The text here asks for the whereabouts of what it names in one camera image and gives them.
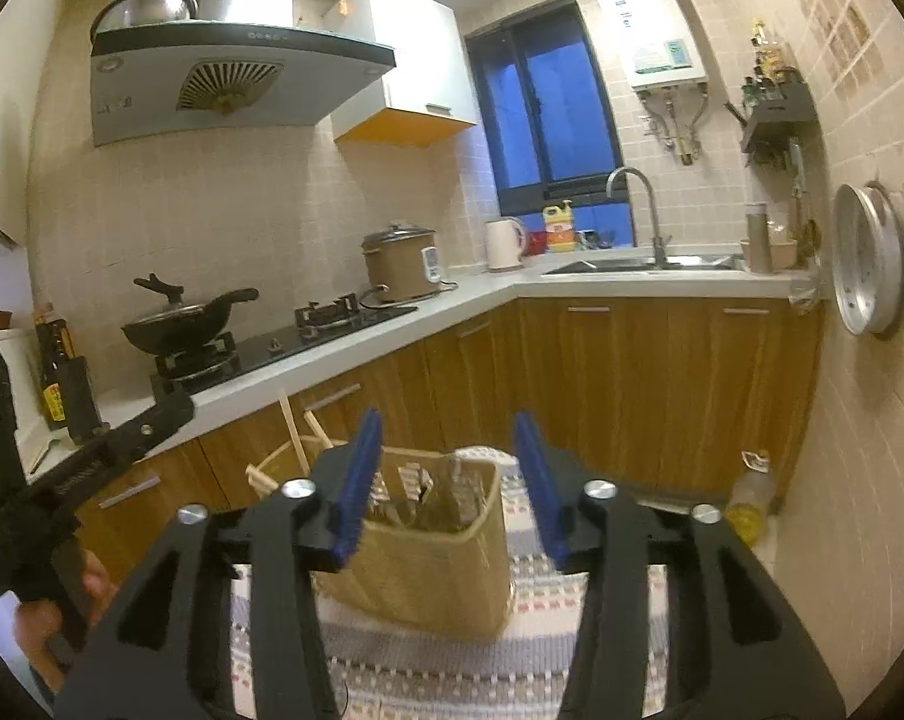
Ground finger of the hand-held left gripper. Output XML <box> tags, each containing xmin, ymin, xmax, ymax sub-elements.
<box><xmin>30</xmin><ymin>392</ymin><xmax>198</xmax><ymax>509</ymax></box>

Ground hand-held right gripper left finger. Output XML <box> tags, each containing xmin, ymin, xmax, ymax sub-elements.
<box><xmin>50</xmin><ymin>409</ymin><xmax>387</xmax><ymax>720</ymax></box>

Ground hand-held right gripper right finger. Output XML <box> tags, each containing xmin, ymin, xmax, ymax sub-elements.
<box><xmin>512</xmin><ymin>411</ymin><xmax>848</xmax><ymax>720</ymax></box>

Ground yellow plastic utensil basket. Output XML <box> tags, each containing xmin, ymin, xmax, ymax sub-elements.
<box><xmin>253</xmin><ymin>444</ymin><xmax>515</xmax><ymax>643</ymax></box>

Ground person's left hand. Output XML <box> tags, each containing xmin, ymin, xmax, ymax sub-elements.
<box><xmin>12</xmin><ymin>552</ymin><xmax>116</xmax><ymax>692</ymax></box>

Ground black box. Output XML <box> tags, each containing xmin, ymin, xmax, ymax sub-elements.
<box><xmin>55</xmin><ymin>355</ymin><xmax>103</xmax><ymax>446</ymax></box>

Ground dark soy sauce bottle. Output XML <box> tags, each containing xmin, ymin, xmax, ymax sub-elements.
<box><xmin>33</xmin><ymin>303</ymin><xmax>73</xmax><ymax>431</ymax></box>

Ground black wok with lid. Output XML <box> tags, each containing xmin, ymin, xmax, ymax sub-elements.
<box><xmin>121</xmin><ymin>274</ymin><xmax>261</xmax><ymax>356</ymax></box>

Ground black gas stove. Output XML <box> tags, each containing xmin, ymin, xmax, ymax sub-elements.
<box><xmin>149</xmin><ymin>296</ymin><xmax>420</xmax><ymax>399</ymax></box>

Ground striped dotted tablecloth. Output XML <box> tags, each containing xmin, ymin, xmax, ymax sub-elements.
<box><xmin>227</xmin><ymin>457</ymin><xmax>675</xmax><ymax>720</ymax></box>

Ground white kitchen countertop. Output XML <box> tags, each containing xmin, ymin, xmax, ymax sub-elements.
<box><xmin>15</xmin><ymin>250</ymin><xmax>825</xmax><ymax>478</ymax></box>

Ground plastic oil bottle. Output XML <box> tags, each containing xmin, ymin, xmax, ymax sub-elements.
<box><xmin>723</xmin><ymin>449</ymin><xmax>778</xmax><ymax>549</ymax></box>

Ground brown rice cooker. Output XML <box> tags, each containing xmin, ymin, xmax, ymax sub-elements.
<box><xmin>360</xmin><ymin>222</ymin><xmax>442</xmax><ymax>304</ymax></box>

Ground steel sink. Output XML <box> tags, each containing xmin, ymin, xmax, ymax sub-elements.
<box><xmin>540</xmin><ymin>255</ymin><xmax>746</xmax><ymax>277</ymax></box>

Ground white electric kettle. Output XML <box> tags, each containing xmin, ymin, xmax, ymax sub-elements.
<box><xmin>484</xmin><ymin>217</ymin><xmax>530</xmax><ymax>273</ymax></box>

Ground yellow dish soap bottle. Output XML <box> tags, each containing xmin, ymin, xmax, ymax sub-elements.
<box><xmin>543</xmin><ymin>199</ymin><xmax>578</xmax><ymax>254</ymax></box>

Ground metal faucet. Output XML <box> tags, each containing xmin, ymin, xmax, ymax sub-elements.
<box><xmin>605</xmin><ymin>166</ymin><xmax>671</xmax><ymax>268</ymax></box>

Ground dark framed window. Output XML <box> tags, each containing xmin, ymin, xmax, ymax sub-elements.
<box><xmin>464</xmin><ymin>0</ymin><xmax>637</xmax><ymax>249</ymax></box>

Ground range hood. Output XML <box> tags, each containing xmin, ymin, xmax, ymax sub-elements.
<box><xmin>89</xmin><ymin>0</ymin><xmax>398</xmax><ymax>148</ymax></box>

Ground water heater pipes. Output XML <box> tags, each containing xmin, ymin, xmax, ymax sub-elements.
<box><xmin>639</xmin><ymin>86</ymin><xmax>713</xmax><ymax>167</ymax></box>

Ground round metal steamer tray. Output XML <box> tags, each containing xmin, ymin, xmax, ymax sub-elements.
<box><xmin>828</xmin><ymin>181</ymin><xmax>904</xmax><ymax>339</ymax></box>

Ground white water heater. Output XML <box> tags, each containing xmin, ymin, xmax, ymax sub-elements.
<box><xmin>592</xmin><ymin>0</ymin><xmax>710</xmax><ymax>92</ymax></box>

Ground row of condiment bottles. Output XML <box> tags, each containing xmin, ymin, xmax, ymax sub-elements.
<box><xmin>740</xmin><ymin>18</ymin><xmax>795</xmax><ymax>110</ymax></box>

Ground white wall cabinet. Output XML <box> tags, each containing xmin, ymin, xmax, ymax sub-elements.
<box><xmin>322</xmin><ymin>0</ymin><xmax>480</xmax><ymax>150</ymax></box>

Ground grey wall spice rack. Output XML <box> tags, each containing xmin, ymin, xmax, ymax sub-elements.
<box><xmin>725</xmin><ymin>81</ymin><xmax>821</xmax><ymax>160</ymax></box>

